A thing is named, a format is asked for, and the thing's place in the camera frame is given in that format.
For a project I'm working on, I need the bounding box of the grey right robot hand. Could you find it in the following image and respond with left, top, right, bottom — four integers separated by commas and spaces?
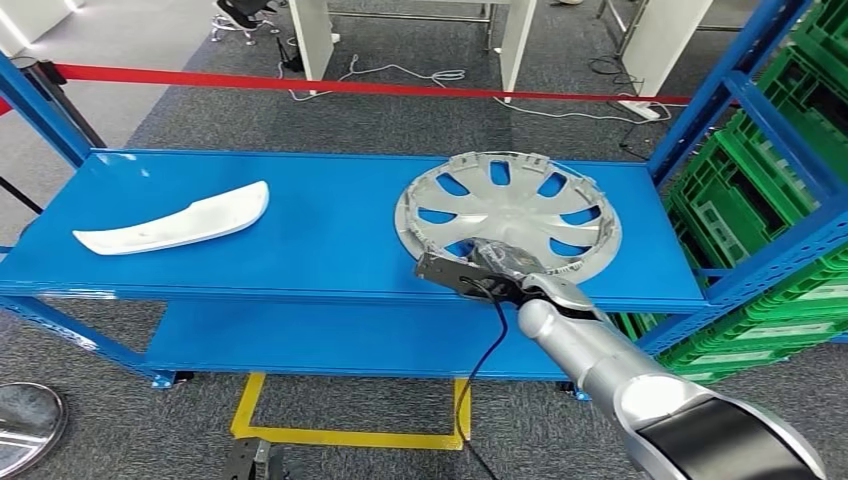
460, 237, 554, 283

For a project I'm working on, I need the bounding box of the silver plastic wheel hubcap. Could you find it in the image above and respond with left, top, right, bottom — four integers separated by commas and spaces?
394, 150, 623, 287

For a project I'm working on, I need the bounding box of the blue metal shelf rack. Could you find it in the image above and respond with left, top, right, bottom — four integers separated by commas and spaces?
0, 0, 848, 402

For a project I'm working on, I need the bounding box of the white curved plastic trim part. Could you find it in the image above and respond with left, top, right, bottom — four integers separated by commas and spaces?
71, 180, 271, 257

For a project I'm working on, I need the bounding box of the white power strip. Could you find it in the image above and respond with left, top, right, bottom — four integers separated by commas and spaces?
617, 99, 664, 122

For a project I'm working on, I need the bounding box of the green plastic crate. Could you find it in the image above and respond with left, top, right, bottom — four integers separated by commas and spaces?
662, 311, 848, 352
755, 42, 848, 187
664, 125, 848, 280
659, 360, 730, 387
655, 341, 790, 372
745, 254, 848, 319

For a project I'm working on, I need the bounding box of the white desk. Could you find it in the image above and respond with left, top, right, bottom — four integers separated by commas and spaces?
619, 0, 723, 99
288, 0, 538, 102

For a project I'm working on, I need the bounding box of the black robot foot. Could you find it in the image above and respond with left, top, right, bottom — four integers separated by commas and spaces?
221, 437, 286, 480

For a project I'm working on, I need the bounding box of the office chair with chrome base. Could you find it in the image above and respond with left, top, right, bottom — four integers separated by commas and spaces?
210, 0, 283, 48

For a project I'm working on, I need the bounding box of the thin black pole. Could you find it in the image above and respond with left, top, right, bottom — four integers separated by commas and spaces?
0, 175, 44, 217

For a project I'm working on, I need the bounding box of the black stanchion with chrome base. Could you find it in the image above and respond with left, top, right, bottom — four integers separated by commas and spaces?
23, 59, 107, 150

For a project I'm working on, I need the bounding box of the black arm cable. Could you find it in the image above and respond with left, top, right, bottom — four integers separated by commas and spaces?
453, 278, 511, 480

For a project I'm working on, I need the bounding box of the white floor cable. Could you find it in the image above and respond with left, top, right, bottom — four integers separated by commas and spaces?
288, 54, 674, 127

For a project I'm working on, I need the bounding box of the black floor cable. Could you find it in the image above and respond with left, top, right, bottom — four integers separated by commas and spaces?
588, 56, 657, 162

